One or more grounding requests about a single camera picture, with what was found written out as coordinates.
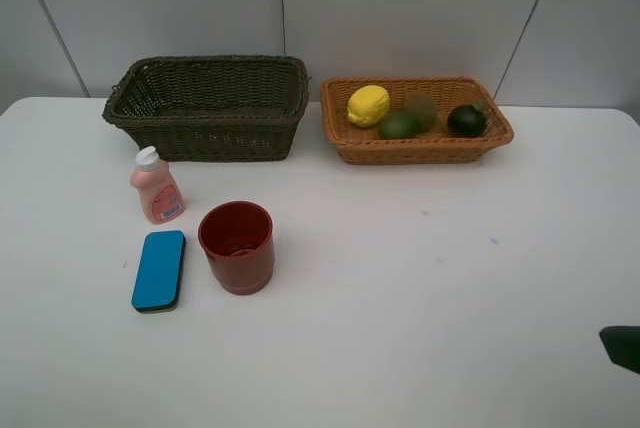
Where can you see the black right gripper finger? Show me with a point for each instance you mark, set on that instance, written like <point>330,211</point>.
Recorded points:
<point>622,345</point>

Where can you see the brown kiwi fruit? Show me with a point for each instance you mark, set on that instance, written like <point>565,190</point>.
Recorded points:
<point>424,108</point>

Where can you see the yellow lemon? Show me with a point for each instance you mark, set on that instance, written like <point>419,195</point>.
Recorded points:
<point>368,105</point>

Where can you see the green lime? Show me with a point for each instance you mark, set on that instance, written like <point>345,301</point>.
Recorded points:
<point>399,124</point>

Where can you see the blue whiteboard eraser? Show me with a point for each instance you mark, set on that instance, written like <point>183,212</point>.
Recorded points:
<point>159,275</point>

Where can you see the dark brown wicker basket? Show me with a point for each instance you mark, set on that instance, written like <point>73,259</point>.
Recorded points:
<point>223,108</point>

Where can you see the orange wicker basket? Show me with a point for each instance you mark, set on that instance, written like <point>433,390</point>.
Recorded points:
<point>362,146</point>

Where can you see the dark mangosteen fruit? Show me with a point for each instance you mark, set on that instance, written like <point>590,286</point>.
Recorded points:
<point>468,120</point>

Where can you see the pink bottle white cap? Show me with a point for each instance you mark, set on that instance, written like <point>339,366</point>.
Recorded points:
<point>160,197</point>

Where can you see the red plastic cup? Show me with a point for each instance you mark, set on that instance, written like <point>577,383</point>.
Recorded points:
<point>237,238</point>

